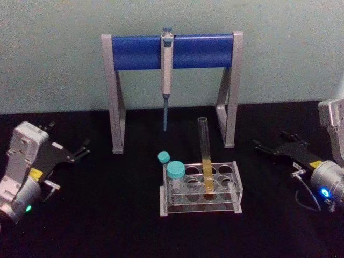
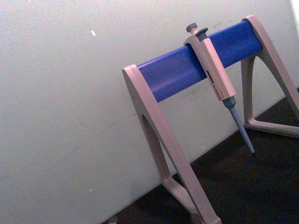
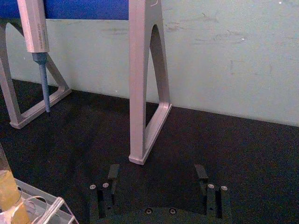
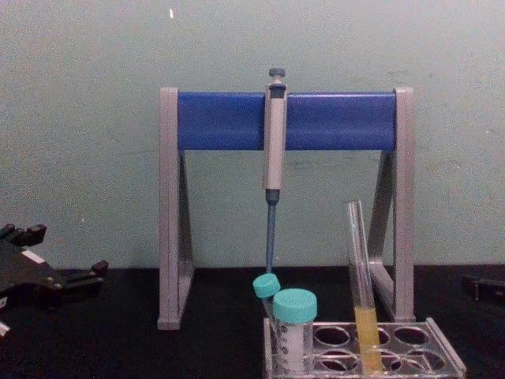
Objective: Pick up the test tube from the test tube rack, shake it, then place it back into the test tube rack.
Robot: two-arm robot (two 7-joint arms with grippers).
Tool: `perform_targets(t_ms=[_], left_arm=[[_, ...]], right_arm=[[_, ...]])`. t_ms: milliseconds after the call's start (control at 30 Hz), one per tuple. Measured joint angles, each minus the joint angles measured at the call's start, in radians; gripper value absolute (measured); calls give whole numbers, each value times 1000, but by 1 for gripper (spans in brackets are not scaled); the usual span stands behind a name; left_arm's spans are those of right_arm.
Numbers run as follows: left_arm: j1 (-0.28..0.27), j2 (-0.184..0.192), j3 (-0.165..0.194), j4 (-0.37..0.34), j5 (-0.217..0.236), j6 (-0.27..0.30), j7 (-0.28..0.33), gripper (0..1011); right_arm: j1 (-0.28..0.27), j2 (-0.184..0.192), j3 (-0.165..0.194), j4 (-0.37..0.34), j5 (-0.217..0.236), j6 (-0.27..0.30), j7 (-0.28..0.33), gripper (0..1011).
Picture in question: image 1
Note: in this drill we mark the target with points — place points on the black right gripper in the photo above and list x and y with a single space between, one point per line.
295 154

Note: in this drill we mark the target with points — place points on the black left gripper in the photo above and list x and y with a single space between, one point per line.
52 156

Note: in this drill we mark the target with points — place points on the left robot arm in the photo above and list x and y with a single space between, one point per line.
18 172

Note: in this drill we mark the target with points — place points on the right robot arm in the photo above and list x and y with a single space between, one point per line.
330 177

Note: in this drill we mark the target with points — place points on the clear acrylic tube rack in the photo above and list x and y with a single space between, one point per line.
233 188

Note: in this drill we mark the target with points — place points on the glass test tube yellow liquid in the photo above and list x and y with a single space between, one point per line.
207 172

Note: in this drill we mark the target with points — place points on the small teal capped tube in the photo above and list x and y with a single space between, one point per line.
163 157

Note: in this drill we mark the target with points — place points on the black table cloth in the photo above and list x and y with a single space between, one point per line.
107 231

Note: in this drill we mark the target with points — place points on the large teal capped tube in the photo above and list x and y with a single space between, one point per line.
175 170

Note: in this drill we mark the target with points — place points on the grey stand with blue bar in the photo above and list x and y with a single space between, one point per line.
139 52

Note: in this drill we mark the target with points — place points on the white and blue pipette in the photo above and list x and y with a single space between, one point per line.
166 70

